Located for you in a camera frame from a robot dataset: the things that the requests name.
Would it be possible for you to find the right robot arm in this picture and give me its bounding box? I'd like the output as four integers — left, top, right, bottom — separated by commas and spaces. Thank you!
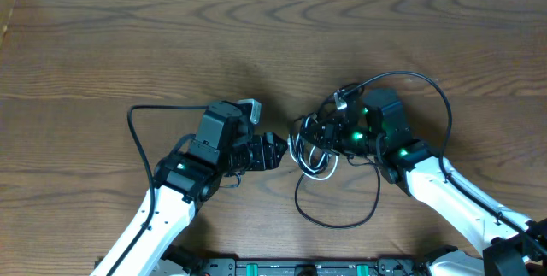
298, 89, 546, 275

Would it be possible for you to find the left camera cable black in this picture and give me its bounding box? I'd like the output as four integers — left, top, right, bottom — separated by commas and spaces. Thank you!
92, 104, 209, 275

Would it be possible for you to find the camera cable black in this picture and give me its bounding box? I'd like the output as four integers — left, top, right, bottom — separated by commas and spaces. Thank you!
341, 70, 547, 255
92, 104, 209, 275

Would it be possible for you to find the white usb cable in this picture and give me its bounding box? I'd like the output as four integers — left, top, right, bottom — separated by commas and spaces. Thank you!
286, 113, 339, 182

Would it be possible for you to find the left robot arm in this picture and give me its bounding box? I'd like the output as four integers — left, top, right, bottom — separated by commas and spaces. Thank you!
93, 99, 287, 275

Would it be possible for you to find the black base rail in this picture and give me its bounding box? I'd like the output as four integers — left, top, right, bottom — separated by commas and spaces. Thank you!
93, 245, 484, 276

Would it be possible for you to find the black usb cable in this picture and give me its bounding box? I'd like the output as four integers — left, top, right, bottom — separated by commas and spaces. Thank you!
290, 113, 334, 174

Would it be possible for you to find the right camera cable black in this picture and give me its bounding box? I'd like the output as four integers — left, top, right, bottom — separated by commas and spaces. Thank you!
341, 70, 547, 255

